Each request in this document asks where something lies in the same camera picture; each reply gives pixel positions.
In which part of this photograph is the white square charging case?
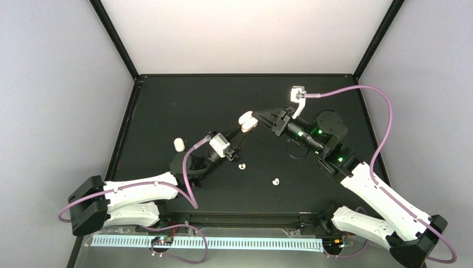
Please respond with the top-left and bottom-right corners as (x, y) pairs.
(238, 111), (258, 133)

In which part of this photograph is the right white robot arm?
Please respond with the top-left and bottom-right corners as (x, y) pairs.
(252, 107), (447, 267)

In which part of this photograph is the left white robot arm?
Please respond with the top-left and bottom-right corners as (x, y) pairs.
(58, 126), (254, 237)

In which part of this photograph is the white oval closed case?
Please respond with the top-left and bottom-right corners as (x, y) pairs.
(173, 138), (186, 152)

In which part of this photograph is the left circuit board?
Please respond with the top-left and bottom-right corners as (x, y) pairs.
(151, 236), (174, 247)

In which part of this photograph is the circuit board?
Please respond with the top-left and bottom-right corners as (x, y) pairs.
(322, 239), (353, 248)
(151, 236), (174, 247)

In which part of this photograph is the right circuit board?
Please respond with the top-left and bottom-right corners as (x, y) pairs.
(322, 239), (353, 248)

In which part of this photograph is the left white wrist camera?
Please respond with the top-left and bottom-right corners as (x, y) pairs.
(209, 133), (232, 158)

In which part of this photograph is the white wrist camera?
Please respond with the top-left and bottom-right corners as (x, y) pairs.
(290, 86), (306, 119)
(209, 133), (232, 158)

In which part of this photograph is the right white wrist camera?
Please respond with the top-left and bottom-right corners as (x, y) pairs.
(290, 86), (306, 119)

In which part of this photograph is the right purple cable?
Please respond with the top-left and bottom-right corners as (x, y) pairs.
(303, 85), (458, 265)

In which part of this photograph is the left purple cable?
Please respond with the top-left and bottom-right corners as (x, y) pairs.
(57, 135), (213, 223)

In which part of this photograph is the black front rail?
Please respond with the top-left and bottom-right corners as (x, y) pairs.
(160, 211), (330, 228)

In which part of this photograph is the purple looped cable front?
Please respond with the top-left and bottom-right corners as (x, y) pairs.
(142, 223), (210, 265)

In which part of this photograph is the black right frame post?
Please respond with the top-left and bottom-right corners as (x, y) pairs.
(353, 0), (405, 82)

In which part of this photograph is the black frame post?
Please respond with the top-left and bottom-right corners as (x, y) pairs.
(89, 0), (139, 80)
(353, 0), (405, 82)

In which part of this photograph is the white slotted cable duct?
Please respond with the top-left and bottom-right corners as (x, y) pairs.
(90, 234), (324, 252)

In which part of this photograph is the black left frame post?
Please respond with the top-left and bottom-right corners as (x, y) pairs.
(89, 0), (139, 80)

